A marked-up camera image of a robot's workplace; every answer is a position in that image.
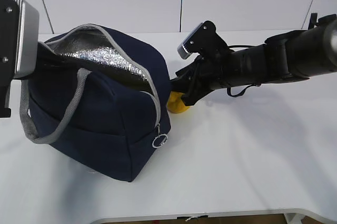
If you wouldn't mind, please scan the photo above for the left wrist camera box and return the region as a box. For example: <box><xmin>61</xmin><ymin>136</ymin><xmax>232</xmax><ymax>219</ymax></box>
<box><xmin>1</xmin><ymin>0</ymin><xmax>39</xmax><ymax>118</ymax></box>

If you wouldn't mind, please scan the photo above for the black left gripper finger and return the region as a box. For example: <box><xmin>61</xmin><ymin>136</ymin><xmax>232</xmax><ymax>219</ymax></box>
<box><xmin>37</xmin><ymin>41</ymin><xmax>66</xmax><ymax>63</ymax></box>

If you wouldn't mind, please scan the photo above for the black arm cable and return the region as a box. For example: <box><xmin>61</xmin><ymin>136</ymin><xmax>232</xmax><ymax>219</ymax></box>
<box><xmin>226</xmin><ymin>83</ymin><xmax>262</xmax><ymax>97</ymax></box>

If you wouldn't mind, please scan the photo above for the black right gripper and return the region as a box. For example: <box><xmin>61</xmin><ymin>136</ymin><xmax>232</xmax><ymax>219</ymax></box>
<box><xmin>170</xmin><ymin>54</ymin><xmax>231</xmax><ymax>105</ymax></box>

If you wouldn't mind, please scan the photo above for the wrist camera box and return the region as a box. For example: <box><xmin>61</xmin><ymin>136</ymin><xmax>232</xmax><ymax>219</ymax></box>
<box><xmin>1</xmin><ymin>0</ymin><xmax>39</xmax><ymax>118</ymax></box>
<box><xmin>177</xmin><ymin>21</ymin><xmax>229</xmax><ymax>60</ymax></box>

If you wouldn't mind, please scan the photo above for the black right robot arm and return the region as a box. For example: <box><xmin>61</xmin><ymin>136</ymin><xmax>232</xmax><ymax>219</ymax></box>
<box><xmin>171</xmin><ymin>13</ymin><xmax>336</xmax><ymax>106</ymax></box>

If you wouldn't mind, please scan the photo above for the yellow pear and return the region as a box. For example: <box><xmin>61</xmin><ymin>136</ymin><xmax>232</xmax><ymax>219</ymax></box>
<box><xmin>167</xmin><ymin>91</ymin><xmax>190</xmax><ymax>114</ymax></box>

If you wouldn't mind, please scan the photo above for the navy insulated lunch bag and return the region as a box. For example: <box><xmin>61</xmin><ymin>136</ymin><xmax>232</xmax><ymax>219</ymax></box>
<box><xmin>19</xmin><ymin>24</ymin><xmax>171</xmax><ymax>182</ymax></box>

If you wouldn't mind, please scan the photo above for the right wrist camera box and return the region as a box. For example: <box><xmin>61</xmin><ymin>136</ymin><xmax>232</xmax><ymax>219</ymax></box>
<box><xmin>177</xmin><ymin>21</ymin><xmax>229</xmax><ymax>60</ymax></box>

